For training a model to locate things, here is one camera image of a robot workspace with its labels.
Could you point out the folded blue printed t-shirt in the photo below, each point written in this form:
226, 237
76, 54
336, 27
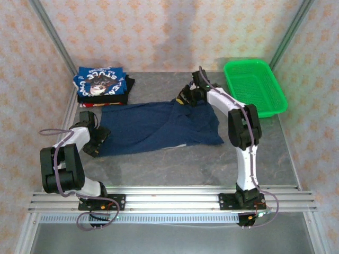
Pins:
100, 80

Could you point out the aluminium table side rail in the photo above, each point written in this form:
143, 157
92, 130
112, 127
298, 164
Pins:
67, 116
290, 156

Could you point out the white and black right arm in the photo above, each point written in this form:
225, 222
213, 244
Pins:
247, 169

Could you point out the navy blue t-shirt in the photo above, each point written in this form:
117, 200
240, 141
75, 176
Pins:
148, 127

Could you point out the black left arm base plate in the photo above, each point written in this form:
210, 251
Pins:
119, 202

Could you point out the green plastic basket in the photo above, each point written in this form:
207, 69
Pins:
254, 87

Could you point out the aluminium frame post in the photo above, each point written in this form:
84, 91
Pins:
291, 31
53, 34

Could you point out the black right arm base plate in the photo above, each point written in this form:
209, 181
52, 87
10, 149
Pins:
225, 201

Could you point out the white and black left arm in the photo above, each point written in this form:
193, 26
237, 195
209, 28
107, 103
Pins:
79, 136

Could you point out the folded red t-shirt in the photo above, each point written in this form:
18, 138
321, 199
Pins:
87, 105

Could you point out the aluminium mounting rail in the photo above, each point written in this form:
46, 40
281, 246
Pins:
172, 202

